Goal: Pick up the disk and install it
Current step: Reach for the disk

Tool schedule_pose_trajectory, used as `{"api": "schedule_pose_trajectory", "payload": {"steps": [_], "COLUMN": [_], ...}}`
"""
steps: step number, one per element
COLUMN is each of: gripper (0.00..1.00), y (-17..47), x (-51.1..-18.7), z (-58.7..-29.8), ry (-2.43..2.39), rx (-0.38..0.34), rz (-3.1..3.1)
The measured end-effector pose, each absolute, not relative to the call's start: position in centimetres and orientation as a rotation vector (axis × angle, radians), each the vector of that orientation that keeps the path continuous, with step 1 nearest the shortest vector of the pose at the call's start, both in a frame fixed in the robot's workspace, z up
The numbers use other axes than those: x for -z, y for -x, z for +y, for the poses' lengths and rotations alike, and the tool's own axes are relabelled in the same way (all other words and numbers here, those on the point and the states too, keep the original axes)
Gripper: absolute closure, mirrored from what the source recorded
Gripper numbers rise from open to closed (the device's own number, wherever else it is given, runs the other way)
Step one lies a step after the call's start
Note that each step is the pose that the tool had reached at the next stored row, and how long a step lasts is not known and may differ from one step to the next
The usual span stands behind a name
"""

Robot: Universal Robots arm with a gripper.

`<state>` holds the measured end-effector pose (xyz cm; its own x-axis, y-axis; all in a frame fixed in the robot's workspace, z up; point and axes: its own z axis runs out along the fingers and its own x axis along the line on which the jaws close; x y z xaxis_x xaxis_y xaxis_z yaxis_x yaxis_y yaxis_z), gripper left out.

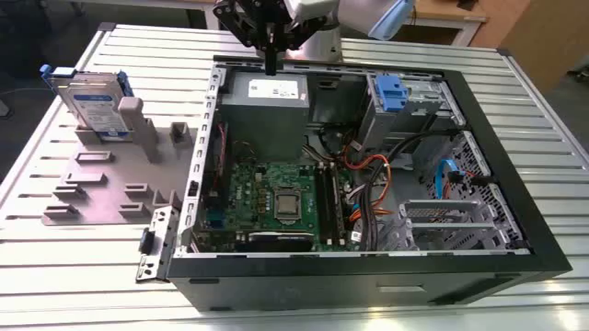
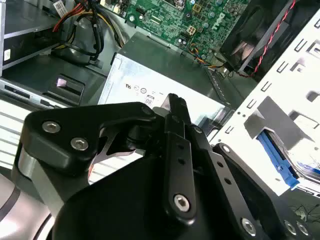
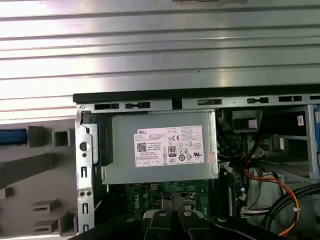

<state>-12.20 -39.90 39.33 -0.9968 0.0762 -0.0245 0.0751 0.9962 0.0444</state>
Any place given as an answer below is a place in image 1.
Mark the orange wire bundle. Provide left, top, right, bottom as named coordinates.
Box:
left=343, top=154, right=396, bottom=227

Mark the wooden desk white frame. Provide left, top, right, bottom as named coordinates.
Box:
left=182, top=0, right=490, bottom=48

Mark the pale floor cable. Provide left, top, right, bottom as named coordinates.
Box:
left=0, top=87, right=54, bottom=96

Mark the blue data wire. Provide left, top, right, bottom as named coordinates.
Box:
left=433, top=157, right=463, bottom=201

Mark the grey power supply unit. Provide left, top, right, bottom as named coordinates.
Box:
left=214, top=70, right=309, bottom=165

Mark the black graphics card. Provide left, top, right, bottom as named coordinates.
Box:
left=233, top=230, right=317, bottom=252

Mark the CPU socket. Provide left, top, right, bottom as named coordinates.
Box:
left=270, top=185, right=304, bottom=227

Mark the brown wooden cabinet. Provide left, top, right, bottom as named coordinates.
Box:
left=478, top=0, right=589, bottom=92

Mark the hard disk blue carrier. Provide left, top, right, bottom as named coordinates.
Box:
left=39, top=64, right=134, bottom=142

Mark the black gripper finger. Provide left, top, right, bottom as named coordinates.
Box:
left=270, top=19, right=325, bottom=76
left=212, top=0, right=273, bottom=76

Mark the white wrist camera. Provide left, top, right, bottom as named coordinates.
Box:
left=283, top=0, right=341, bottom=32

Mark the grey parts rack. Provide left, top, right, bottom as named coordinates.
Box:
left=39, top=97, right=201, bottom=227

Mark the red black twisted wire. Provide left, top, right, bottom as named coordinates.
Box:
left=214, top=122, right=258, bottom=194

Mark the red orange power wire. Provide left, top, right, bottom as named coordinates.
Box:
left=459, top=169, right=496, bottom=189

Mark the blue drive bay latch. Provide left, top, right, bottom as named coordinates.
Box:
left=373, top=74, right=409, bottom=113

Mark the metal drive cage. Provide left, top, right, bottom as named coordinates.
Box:
left=356, top=71, right=463, bottom=154

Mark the black PC case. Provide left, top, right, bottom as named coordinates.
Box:
left=164, top=53, right=574, bottom=313

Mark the green motherboard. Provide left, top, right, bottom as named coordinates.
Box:
left=192, top=161, right=364, bottom=252

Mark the black cable bundle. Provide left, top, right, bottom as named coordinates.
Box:
left=360, top=129, right=463, bottom=251

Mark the silver CPU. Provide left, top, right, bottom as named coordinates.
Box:
left=274, top=192, right=300, bottom=213

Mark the black blue port plug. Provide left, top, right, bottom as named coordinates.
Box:
left=138, top=228, right=156, bottom=254

